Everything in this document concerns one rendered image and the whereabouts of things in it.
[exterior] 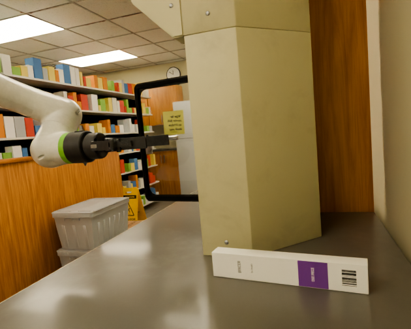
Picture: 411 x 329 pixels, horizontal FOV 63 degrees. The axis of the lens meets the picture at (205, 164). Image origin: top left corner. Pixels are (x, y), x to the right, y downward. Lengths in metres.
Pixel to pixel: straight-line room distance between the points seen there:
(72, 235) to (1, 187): 0.66
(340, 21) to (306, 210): 0.55
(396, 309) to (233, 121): 0.42
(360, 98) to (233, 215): 0.53
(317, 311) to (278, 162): 0.32
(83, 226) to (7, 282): 0.65
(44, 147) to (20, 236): 2.00
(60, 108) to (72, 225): 1.98
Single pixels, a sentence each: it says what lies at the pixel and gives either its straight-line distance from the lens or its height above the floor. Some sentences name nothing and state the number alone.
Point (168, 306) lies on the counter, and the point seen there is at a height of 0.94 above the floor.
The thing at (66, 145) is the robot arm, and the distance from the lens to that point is 1.01.
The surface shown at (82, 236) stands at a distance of 2.98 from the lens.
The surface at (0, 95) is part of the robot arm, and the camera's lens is 1.13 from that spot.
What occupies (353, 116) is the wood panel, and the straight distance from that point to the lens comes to 1.05.
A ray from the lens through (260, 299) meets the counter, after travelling 0.57.
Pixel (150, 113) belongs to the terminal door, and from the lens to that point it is 1.13.
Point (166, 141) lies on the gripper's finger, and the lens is 0.96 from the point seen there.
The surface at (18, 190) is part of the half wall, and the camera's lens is 2.97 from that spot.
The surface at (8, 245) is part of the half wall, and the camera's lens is 2.94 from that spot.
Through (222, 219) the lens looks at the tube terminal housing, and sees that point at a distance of 0.72.
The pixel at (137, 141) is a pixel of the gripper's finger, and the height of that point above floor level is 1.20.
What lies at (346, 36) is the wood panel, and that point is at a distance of 1.07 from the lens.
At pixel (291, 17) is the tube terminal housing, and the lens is 0.81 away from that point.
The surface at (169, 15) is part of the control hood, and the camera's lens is 0.76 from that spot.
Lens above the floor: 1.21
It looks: 5 degrees down
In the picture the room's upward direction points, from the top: 5 degrees counter-clockwise
